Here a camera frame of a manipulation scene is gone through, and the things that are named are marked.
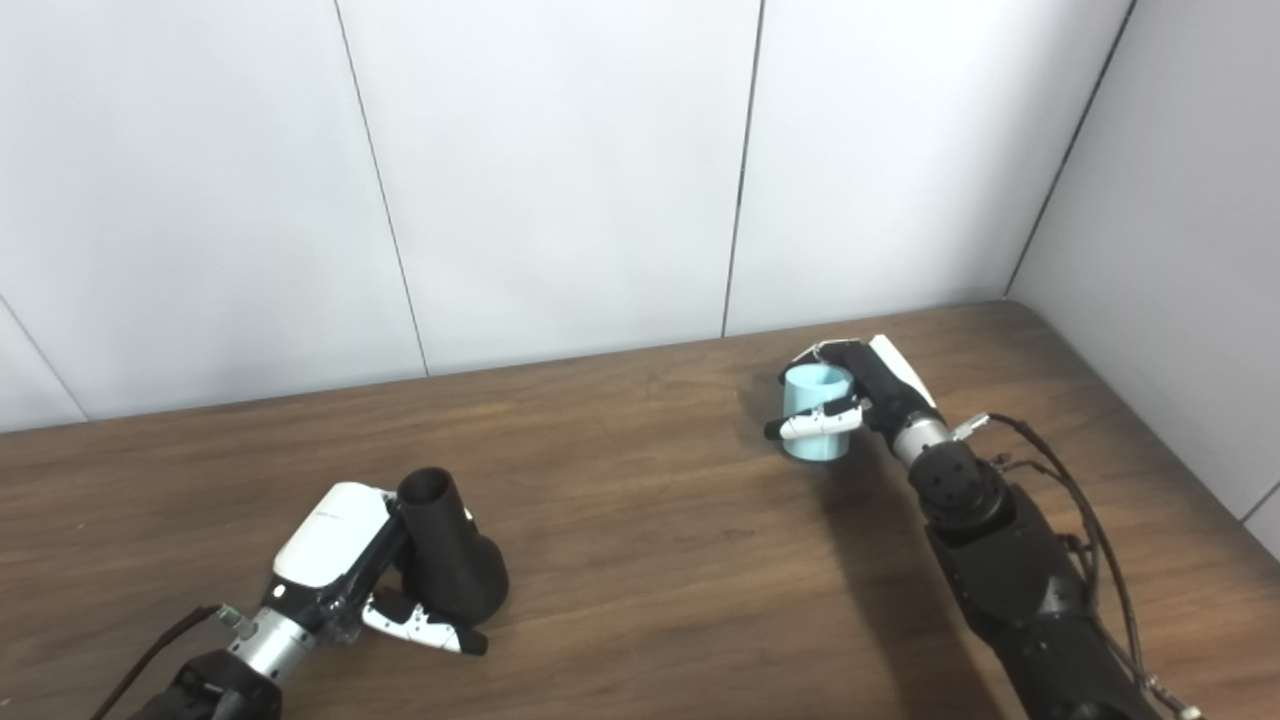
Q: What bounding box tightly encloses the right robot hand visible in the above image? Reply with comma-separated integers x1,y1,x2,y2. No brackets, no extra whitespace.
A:
765,335,941,446

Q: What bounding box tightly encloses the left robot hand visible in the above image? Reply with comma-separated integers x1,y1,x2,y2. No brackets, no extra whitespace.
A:
262,482,489,658

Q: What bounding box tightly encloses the light blue cylinder cup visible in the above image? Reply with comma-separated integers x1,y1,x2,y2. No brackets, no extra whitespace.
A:
782,364,858,463

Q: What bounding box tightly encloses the black nozzle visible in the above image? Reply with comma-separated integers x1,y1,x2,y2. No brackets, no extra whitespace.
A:
396,467,510,629

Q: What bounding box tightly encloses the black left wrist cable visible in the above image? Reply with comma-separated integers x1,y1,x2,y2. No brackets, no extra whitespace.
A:
92,604,246,720

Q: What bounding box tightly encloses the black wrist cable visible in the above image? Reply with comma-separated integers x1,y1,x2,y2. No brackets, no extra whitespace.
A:
92,604,246,720
952,412,1206,720

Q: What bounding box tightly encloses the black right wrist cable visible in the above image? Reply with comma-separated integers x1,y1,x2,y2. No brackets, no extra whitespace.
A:
952,412,1206,720

